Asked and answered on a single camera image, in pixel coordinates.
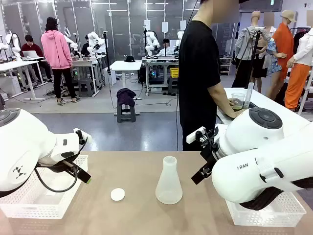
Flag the figure in blue floral dress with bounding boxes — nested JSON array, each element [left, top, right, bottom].
[[263, 11, 286, 98]]

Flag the white computer tower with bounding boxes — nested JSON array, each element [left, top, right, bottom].
[[104, 67, 117, 87]]

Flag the mannequin in grey shirt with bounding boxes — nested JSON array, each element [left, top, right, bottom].
[[231, 10, 271, 89]]

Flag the white shoe rack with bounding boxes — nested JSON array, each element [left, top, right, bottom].
[[219, 56, 232, 76]]

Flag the person's right forearm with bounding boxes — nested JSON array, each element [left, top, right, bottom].
[[215, 95, 237, 118]]

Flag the seated person white shirt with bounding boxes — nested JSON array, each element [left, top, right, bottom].
[[158, 38, 172, 56]]

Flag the person in black shirt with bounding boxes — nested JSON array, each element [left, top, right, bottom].
[[178, 0, 242, 152]]

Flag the white round flask cap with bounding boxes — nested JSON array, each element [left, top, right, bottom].
[[110, 188, 126, 202]]

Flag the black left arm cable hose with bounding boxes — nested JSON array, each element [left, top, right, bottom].
[[33, 166, 82, 193]]

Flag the small white desk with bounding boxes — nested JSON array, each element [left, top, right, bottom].
[[109, 60, 143, 101]]

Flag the white perforated plastic basket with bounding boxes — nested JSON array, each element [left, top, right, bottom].
[[0, 154, 89, 219], [224, 190, 307, 228]]

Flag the black tripod stand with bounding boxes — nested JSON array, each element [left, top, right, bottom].
[[248, 26, 266, 86]]

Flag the metal frame workbench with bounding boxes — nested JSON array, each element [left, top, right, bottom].
[[70, 55, 101, 98], [141, 56, 180, 96]]

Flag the mannequin orange outfit tan cap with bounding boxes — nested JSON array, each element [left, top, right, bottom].
[[268, 9, 295, 98]]

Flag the clear plastic measuring beaker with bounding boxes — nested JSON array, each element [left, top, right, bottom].
[[231, 92, 246, 110]]

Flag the person's right hand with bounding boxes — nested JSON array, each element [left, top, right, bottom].
[[227, 109, 246, 120]]

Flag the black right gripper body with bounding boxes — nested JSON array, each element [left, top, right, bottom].
[[200, 143, 220, 172]]

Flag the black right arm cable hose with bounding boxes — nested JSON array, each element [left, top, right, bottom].
[[239, 180, 313, 211]]

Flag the long white desk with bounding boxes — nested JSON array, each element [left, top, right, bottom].
[[0, 60, 46, 101]]

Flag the mannequin white top orange trousers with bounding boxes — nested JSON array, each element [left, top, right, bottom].
[[285, 21, 313, 111]]

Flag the translucent plastic conical flask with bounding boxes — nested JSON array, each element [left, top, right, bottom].
[[155, 156, 183, 205]]

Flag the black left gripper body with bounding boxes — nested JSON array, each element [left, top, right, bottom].
[[36, 158, 82, 172]]

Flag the seated person black clothes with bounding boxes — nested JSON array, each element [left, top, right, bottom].
[[80, 34, 93, 56]]

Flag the clear graduated cylinder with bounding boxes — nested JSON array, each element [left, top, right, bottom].
[[243, 82, 255, 109]]

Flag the dark purple cloth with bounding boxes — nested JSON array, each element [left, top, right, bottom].
[[116, 88, 137, 107]]

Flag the black pole stand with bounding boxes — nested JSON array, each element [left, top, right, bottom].
[[103, 30, 112, 87]]

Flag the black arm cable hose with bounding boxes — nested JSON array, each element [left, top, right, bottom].
[[33, 166, 82, 193], [239, 180, 313, 211]]

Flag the white right wrist camera block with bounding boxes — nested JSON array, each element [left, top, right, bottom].
[[186, 126, 206, 144]]

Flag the white side table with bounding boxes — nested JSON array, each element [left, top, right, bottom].
[[216, 87, 311, 128]]

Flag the grey step stool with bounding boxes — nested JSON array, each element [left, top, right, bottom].
[[77, 78, 95, 97], [116, 97, 136, 123]]

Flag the seated person maroon sweater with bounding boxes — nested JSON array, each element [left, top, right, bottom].
[[20, 35, 53, 83]]

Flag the silver laptop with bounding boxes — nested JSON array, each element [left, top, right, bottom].
[[22, 50, 41, 59]]

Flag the person in pink hoodie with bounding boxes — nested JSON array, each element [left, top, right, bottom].
[[41, 16, 81, 106]]

